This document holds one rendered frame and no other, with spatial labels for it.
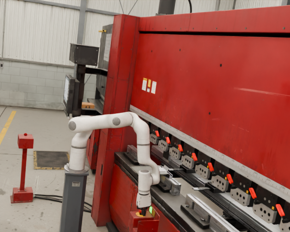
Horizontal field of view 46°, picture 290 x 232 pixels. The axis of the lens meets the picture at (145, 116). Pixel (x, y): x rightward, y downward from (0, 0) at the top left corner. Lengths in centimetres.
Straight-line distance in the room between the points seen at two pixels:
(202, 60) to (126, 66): 123
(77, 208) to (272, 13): 194
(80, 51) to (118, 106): 67
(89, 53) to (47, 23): 621
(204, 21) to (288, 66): 84
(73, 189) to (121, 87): 129
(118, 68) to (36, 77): 642
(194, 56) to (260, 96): 75
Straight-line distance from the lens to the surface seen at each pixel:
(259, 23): 207
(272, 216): 196
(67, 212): 281
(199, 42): 255
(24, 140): 417
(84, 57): 355
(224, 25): 232
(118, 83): 352
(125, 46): 351
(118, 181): 358
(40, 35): 970
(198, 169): 246
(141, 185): 240
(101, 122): 246
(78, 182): 270
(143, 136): 231
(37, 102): 988
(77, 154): 265
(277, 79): 193
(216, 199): 278
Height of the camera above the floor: 197
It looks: 11 degrees down
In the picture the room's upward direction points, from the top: 8 degrees clockwise
